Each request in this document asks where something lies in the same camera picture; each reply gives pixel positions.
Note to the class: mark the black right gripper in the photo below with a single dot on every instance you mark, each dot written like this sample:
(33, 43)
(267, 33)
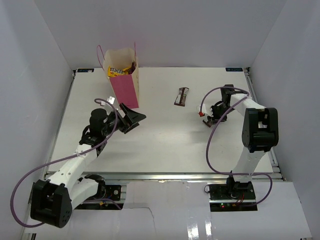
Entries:
(215, 117)

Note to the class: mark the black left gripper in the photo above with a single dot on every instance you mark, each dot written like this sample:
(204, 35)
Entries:
(132, 118)

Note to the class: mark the brown purple chocolate bar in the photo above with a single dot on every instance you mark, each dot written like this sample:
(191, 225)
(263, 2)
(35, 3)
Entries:
(208, 123)

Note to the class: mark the yellow M&M packet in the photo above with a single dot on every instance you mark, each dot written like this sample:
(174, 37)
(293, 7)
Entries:
(114, 72)
(127, 70)

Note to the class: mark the dark blue purple snack bag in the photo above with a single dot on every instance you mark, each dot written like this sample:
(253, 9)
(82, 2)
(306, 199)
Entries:
(133, 66)

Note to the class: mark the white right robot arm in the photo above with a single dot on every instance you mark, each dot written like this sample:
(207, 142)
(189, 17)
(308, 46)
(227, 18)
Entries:
(260, 133)

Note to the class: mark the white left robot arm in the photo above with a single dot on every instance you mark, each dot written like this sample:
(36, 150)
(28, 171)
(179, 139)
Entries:
(54, 199)

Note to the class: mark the pink cream paper bag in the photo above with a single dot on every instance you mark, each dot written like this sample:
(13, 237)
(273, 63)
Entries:
(125, 87)

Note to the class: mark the blue label right corner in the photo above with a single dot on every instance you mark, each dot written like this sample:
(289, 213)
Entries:
(234, 69)

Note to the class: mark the blue label corner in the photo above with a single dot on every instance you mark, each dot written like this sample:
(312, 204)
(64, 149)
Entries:
(85, 70)
(234, 69)

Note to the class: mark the blue label left corner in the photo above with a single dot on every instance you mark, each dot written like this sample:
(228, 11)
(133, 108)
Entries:
(85, 70)

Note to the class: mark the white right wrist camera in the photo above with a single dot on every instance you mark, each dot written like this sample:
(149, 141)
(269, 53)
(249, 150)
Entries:
(204, 110)

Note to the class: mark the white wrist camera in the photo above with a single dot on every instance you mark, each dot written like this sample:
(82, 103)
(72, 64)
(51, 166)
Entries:
(109, 100)
(204, 110)

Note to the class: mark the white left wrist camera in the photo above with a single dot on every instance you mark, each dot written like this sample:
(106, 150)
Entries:
(109, 100)

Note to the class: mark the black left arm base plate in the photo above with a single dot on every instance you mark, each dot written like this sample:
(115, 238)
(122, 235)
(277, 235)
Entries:
(112, 192)

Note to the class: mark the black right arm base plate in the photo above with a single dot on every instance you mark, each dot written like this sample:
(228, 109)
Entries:
(223, 200)

